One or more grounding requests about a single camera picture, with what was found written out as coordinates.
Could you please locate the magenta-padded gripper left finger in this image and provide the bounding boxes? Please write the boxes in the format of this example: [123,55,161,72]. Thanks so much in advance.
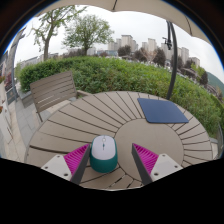
[40,143,92,186]

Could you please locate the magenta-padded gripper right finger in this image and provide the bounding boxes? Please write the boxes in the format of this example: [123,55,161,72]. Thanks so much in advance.
[131,142,184,186]

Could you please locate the white and green computer mouse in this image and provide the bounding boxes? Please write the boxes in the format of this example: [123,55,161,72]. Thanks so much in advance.
[89,134,119,174]

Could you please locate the blue rectangular mouse pad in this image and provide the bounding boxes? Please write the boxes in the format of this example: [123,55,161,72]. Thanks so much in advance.
[137,97,190,125]

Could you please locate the slatted wooden chair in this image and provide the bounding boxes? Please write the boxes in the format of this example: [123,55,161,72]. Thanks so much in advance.
[29,70,91,123]

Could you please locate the dark curved parasol pole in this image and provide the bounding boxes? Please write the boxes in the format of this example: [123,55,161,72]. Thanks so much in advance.
[162,20,179,101]

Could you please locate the green hedge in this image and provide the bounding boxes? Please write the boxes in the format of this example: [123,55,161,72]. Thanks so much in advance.
[18,55,224,138]

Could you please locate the thin sparse tree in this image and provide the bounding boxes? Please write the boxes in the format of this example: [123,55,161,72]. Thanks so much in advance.
[31,4,88,62]

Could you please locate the distant apartment buildings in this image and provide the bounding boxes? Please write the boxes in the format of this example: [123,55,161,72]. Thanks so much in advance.
[107,34,202,68]

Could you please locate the bushy green tree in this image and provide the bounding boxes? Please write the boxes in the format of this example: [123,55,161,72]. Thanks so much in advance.
[62,13,115,56]

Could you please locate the beige parasol canopy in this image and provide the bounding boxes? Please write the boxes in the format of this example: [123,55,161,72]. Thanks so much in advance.
[36,0,212,44]

